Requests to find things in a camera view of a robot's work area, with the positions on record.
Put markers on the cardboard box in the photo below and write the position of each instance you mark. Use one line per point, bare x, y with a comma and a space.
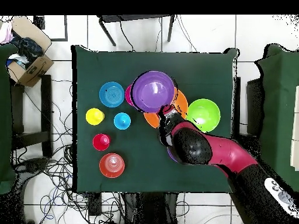
35, 70

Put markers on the black metal frame table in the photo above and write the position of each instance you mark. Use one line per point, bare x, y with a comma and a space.
135, 18

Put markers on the blue plastic cup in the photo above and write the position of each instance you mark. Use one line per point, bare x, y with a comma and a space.
122, 121

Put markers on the black floor frame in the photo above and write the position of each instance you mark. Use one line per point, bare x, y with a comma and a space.
38, 22

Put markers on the red plastic cup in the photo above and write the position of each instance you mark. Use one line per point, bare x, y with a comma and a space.
101, 142

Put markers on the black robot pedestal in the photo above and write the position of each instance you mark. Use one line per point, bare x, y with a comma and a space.
151, 210

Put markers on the large orange plastic bowl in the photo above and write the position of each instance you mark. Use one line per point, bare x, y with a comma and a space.
151, 120

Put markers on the blue plastic bowl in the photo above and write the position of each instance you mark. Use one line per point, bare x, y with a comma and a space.
111, 94

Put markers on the pile of clothes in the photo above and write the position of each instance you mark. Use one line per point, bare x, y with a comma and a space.
28, 49

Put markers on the black power brick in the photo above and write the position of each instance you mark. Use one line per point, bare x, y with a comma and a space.
95, 205

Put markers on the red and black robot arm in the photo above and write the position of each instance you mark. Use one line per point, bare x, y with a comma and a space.
229, 151

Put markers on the green plastic bowl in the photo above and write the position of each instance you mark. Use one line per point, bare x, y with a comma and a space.
205, 112

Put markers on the dark green tablecloth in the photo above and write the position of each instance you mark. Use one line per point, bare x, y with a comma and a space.
151, 60

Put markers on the black floor device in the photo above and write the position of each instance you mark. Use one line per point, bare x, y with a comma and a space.
35, 164

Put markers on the black stand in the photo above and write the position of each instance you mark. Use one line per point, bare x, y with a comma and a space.
254, 105

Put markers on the yellow plastic cup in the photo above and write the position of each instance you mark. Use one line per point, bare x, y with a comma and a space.
94, 116

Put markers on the purple plastic bowl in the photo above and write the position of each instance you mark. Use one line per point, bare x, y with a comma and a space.
171, 155
151, 92

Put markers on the green cloth covered table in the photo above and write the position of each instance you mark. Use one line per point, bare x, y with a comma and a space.
5, 116
280, 116

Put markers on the pink plastic bowl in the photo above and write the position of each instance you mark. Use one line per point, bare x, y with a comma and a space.
128, 95

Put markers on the white panel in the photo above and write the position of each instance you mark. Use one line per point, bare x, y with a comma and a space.
296, 151

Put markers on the small red-orange plastic bowl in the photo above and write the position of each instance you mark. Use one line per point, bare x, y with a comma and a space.
112, 165

